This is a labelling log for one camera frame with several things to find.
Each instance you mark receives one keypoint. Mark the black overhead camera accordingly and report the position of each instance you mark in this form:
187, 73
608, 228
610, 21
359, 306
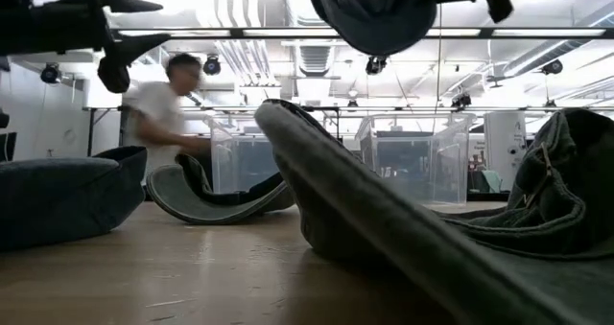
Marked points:
375, 65

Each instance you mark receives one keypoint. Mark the black ceiling spotlight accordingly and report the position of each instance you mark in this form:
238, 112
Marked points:
212, 66
461, 100
50, 74
552, 67

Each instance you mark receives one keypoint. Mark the black monitor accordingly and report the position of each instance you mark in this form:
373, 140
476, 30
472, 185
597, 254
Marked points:
7, 146

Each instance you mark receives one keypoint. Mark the olive green baseball cap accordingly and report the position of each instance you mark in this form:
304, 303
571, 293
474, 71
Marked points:
192, 206
384, 229

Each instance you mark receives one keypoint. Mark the teal cloth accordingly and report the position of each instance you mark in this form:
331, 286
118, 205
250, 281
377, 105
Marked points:
491, 181

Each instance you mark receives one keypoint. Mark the person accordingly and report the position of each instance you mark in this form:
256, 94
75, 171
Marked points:
156, 109

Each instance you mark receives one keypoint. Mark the dark navy baseball cap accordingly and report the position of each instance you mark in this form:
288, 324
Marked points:
374, 23

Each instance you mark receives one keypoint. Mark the silver ventilation duct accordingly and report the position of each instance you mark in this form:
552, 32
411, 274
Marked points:
315, 56

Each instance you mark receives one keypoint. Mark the black overhead crossbar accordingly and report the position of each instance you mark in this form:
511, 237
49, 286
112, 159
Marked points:
288, 32

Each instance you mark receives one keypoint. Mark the white pillar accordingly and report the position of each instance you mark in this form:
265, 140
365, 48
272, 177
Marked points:
503, 147

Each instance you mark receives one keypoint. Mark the clear plastic bin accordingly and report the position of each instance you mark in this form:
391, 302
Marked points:
412, 167
240, 167

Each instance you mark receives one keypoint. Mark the denim blue baseball cap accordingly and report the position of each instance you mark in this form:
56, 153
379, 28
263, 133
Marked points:
62, 195

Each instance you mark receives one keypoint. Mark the black aluminium table frame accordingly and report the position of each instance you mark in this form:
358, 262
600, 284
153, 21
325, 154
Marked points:
487, 196

